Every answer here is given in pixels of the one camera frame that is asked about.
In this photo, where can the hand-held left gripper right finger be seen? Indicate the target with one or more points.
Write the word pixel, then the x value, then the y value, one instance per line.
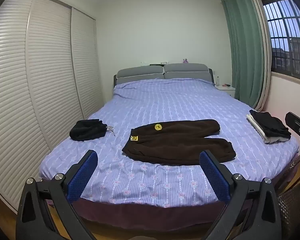
pixel 215 177

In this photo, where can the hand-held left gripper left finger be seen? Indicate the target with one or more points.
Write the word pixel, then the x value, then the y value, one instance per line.
pixel 82 177

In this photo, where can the brown fleece pants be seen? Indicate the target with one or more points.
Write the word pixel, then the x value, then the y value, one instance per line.
pixel 180 142

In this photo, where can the white folded garment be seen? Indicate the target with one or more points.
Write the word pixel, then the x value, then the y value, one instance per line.
pixel 257 127

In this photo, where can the brown wicker chair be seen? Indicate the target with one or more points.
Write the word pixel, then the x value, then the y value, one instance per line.
pixel 290 205

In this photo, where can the white nightstand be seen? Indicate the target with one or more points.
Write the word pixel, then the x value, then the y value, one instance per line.
pixel 226 90

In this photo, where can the purple patterned bed sheet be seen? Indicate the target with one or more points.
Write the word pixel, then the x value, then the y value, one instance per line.
pixel 165 100

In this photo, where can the barred window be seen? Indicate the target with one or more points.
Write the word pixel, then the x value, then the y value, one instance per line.
pixel 290 35

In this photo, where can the clear plastic bottle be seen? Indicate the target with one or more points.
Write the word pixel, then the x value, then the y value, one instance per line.
pixel 217 80

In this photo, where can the green curtain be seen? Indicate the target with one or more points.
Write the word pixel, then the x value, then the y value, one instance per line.
pixel 245 42

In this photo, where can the grey headboard cushion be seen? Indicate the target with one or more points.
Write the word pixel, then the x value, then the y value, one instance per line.
pixel 140 73
pixel 187 70

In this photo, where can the white louvered wardrobe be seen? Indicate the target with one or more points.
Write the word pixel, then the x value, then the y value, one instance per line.
pixel 15 80

